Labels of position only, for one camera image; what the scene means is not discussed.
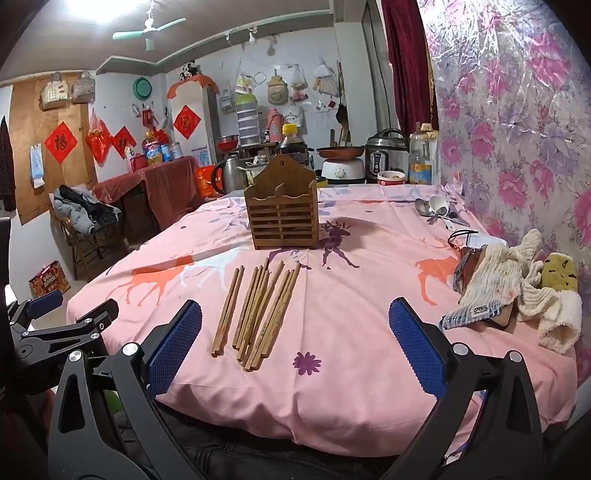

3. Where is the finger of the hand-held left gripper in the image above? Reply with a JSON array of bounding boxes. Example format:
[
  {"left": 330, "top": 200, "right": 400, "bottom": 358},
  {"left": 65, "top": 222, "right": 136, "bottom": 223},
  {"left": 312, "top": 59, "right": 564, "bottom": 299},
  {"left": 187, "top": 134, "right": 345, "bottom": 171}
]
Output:
[
  {"left": 16, "top": 298, "right": 121, "bottom": 356},
  {"left": 7, "top": 290, "right": 64, "bottom": 330}
]

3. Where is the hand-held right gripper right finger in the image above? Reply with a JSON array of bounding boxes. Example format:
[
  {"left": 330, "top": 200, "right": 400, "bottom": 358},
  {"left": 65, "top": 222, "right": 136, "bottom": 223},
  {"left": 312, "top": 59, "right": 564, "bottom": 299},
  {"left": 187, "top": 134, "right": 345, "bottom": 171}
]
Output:
[{"left": 388, "top": 298, "right": 546, "bottom": 480}]

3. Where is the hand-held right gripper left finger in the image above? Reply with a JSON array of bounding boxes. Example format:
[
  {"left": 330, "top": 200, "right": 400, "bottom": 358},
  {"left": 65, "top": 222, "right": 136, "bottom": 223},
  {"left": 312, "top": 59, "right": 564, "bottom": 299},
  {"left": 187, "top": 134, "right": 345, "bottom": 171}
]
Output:
[{"left": 47, "top": 299, "right": 208, "bottom": 480}]

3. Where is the pile of wooden chopsticks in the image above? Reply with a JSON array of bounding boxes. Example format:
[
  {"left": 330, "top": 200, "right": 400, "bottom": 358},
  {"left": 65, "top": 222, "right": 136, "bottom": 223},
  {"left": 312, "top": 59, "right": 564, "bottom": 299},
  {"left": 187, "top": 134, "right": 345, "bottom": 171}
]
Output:
[{"left": 211, "top": 258, "right": 302, "bottom": 372}]

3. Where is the wooden chopstick holder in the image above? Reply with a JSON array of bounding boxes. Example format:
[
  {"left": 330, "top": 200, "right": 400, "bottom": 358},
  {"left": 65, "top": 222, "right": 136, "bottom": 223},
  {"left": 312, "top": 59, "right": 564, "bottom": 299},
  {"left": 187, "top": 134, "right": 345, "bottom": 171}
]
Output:
[{"left": 244, "top": 154, "right": 320, "bottom": 250}]

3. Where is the red gift box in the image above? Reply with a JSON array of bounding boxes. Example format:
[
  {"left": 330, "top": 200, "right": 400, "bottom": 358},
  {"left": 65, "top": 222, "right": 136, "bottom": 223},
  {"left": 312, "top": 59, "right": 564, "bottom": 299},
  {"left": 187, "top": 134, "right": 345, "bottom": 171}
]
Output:
[{"left": 28, "top": 260, "right": 71, "bottom": 299}]

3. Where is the pink deer-print tablecloth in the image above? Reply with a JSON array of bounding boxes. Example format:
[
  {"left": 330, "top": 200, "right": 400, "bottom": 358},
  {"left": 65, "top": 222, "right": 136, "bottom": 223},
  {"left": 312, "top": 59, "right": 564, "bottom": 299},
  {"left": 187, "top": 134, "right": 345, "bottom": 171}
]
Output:
[{"left": 66, "top": 184, "right": 580, "bottom": 457}]

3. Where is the chair with jackets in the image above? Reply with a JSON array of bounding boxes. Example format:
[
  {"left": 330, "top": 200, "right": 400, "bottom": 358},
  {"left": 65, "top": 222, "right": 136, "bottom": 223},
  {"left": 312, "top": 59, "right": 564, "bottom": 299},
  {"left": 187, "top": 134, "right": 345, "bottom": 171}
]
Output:
[{"left": 48, "top": 185, "right": 124, "bottom": 281}]

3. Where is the cream knit cloth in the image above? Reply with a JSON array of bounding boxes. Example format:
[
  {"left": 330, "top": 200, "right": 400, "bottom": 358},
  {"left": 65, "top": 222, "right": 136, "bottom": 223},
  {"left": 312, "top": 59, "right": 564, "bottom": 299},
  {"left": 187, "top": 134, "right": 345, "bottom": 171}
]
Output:
[{"left": 441, "top": 229, "right": 583, "bottom": 355}]

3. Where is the wooden door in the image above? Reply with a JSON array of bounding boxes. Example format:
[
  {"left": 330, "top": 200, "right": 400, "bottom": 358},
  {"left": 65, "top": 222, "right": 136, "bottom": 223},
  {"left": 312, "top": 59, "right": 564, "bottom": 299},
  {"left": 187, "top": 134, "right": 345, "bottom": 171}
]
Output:
[{"left": 8, "top": 78, "right": 99, "bottom": 227}]

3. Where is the metal spoon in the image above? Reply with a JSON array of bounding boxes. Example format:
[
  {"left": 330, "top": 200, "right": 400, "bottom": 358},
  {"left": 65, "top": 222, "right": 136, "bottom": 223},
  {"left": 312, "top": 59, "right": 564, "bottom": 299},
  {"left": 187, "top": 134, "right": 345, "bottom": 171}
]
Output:
[
  {"left": 414, "top": 198, "right": 455, "bottom": 224},
  {"left": 427, "top": 210, "right": 471, "bottom": 230}
]

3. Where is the side table with red cloth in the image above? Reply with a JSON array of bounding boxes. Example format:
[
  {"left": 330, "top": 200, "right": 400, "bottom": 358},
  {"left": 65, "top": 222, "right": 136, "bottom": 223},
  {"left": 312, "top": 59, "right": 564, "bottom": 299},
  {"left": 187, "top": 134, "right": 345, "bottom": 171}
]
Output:
[{"left": 91, "top": 156, "right": 200, "bottom": 245}]

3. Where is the red diamond poster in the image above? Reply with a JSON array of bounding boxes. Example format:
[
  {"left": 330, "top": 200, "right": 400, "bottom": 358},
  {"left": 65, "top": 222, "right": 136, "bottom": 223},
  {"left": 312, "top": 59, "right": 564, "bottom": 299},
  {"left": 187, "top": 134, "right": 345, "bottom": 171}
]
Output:
[
  {"left": 172, "top": 105, "right": 202, "bottom": 140},
  {"left": 44, "top": 121, "right": 79, "bottom": 165},
  {"left": 112, "top": 126, "right": 138, "bottom": 161}
]

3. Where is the yellow spotted cloth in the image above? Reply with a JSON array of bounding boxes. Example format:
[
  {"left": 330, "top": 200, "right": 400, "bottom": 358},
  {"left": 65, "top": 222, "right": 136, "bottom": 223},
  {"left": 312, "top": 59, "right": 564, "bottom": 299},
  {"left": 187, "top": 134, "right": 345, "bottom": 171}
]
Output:
[{"left": 540, "top": 253, "right": 579, "bottom": 292}]

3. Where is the red plastic bag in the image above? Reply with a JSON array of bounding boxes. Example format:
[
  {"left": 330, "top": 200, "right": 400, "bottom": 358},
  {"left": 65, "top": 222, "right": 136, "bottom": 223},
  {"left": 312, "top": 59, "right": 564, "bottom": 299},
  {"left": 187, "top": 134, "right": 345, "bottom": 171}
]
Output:
[{"left": 84, "top": 110, "right": 114, "bottom": 168}]

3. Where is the steel electric kettle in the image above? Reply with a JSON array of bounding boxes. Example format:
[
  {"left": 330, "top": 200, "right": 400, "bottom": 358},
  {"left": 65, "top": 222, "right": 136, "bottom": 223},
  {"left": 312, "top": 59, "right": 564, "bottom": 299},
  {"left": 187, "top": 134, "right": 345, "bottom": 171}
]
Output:
[{"left": 212, "top": 154, "right": 249, "bottom": 195}]

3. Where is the yellow oil bottle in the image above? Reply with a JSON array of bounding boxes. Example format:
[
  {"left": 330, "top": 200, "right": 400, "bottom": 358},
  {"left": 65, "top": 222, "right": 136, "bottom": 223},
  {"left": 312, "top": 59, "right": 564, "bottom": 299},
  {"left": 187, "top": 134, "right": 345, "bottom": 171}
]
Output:
[{"left": 141, "top": 131, "right": 164, "bottom": 167}]

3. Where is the clear cooking oil bottle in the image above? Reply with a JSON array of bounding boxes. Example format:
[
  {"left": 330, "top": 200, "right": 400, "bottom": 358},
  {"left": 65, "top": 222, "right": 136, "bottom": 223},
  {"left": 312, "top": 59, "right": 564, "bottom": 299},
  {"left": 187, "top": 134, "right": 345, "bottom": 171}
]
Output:
[{"left": 408, "top": 122, "right": 438, "bottom": 186}]

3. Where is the white electric cooker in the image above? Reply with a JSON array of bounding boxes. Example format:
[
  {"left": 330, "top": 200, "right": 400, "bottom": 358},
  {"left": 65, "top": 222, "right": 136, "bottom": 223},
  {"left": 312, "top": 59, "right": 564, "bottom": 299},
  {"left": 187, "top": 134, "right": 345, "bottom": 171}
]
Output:
[{"left": 320, "top": 157, "right": 366, "bottom": 185}]

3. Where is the black pressure cooker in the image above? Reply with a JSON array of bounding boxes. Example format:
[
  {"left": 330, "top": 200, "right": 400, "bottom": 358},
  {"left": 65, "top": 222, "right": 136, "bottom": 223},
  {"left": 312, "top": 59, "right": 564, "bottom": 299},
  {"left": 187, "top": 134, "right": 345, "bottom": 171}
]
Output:
[{"left": 365, "top": 128, "right": 410, "bottom": 184}]

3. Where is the beige handbag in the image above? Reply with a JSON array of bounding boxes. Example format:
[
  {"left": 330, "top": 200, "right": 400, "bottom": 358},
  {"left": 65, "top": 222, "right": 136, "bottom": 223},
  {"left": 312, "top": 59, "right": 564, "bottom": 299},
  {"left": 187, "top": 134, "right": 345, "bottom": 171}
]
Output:
[{"left": 41, "top": 71, "right": 70, "bottom": 110}]

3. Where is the copper frying pan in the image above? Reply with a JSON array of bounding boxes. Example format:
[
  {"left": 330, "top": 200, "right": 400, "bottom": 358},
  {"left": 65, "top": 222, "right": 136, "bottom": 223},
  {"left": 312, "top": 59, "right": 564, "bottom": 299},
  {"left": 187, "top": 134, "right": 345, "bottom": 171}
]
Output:
[{"left": 315, "top": 145, "right": 366, "bottom": 160}]

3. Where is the grey handbag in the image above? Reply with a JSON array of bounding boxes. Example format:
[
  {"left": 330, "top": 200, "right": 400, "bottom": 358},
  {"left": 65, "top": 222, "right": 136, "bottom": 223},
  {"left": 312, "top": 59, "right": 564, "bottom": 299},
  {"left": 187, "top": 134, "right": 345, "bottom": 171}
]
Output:
[{"left": 71, "top": 71, "right": 96, "bottom": 105}]

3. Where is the white refrigerator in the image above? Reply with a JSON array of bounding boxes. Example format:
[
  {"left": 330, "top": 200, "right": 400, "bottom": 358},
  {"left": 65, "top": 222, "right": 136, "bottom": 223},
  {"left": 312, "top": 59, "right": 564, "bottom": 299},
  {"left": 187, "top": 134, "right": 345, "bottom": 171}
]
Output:
[{"left": 172, "top": 82, "right": 221, "bottom": 168}]

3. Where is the dark soy sauce bottle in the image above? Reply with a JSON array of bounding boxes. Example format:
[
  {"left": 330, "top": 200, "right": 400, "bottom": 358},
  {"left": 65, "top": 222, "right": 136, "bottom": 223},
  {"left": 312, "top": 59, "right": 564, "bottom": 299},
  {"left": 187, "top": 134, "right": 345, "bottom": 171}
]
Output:
[{"left": 276, "top": 123, "right": 311, "bottom": 172}]

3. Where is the stacked container with green lid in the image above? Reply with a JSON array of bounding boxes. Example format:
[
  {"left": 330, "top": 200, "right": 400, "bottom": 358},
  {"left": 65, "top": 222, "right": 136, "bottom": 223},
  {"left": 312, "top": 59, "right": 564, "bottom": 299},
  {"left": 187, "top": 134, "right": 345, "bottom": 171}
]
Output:
[{"left": 235, "top": 92, "right": 260, "bottom": 147}]

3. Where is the pink thermos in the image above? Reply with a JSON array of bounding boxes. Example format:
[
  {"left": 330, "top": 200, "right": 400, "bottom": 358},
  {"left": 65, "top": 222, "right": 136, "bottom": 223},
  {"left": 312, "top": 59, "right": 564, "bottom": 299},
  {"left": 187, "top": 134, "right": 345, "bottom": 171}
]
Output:
[{"left": 266, "top": 108, "right": 284, "bottom": 144}]

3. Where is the black hanging ladle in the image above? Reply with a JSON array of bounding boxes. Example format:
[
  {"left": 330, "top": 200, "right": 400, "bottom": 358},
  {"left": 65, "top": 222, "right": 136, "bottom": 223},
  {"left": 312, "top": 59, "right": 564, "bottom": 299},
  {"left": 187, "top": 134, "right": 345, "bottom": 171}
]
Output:
[{"left": 335, "top": 61, "right": 348, "bottom": 126}]

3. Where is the floral plastic sheet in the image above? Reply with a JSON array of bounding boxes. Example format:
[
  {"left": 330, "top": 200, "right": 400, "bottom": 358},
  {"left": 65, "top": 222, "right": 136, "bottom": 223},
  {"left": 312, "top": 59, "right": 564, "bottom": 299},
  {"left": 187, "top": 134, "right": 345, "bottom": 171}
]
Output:
[{"left": 416, "top": 0, "right": 591, "bottom": 259}]

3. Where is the beige hanging pouch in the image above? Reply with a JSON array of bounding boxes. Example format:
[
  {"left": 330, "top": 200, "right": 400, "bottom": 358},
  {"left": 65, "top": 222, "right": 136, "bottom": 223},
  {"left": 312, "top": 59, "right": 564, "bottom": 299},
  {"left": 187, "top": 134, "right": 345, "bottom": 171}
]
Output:
[{"left": 266, "top": 69, "right": 290, "bottom": 108}]

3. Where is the dark red curtain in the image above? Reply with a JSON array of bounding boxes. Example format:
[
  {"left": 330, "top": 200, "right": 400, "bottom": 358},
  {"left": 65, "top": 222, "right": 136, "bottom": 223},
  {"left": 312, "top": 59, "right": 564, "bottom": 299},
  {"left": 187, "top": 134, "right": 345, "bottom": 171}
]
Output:
[{"left": 380, "top": 0, "right": 440, "bottom": 141}]

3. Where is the green ceiling fan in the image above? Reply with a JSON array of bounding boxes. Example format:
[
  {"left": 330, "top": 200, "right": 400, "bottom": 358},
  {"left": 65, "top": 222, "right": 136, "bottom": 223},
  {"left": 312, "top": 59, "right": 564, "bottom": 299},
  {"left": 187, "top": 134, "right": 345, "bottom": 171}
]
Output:
[{"left": 112, "top": 7, "right": 187, "bottom": 51}]

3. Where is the white card with black cord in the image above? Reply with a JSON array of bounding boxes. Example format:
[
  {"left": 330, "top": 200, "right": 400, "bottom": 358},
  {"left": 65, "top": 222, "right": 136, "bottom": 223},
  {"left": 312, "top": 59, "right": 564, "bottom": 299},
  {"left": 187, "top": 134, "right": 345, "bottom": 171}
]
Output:
[{"left": 447, "top": 228, "right": 491, "bottom": 251}]

